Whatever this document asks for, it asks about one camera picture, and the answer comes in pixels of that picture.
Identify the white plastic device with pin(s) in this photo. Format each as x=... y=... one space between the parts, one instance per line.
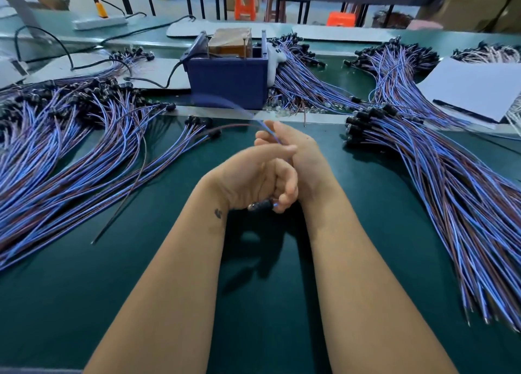
x=10 y=75

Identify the person's right hand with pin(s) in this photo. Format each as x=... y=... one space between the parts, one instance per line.
x=313 y=170

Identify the person's right forearm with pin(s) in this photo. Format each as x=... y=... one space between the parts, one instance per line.
x=378 y=296

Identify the white flat mat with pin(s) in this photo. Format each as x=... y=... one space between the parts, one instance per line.
x=194 y=28
x=346 y=33
x=155 y=72

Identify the black pen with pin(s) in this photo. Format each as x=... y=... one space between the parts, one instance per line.
x=466 y=111

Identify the person's left forearm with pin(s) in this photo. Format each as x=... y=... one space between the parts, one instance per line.
x=163 y=300

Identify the orange plug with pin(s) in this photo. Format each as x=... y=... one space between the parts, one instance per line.
x=101 y=9

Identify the grey metal pole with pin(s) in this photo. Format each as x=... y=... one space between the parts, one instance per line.
x=18 y=1

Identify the blue plastic tester box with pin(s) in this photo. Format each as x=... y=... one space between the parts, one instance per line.
x=226 y=83

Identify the white paper sheet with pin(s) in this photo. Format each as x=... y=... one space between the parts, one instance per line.
x=474 y=88

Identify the open cardboard box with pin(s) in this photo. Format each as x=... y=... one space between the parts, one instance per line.
x=50 y=2

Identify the orange plastic stool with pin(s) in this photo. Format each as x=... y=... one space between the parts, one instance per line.
x=342 y=19
x=246 y=4

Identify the brown cardboard block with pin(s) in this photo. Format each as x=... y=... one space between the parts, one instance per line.
x=229 y=42

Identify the white power strip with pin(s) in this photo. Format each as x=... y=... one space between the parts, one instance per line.
x=100 y=23

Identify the pink plastic stool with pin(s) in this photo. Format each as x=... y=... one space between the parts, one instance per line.
x=425 y=25

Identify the person's left hand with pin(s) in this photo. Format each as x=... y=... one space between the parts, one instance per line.
x=248 y=174

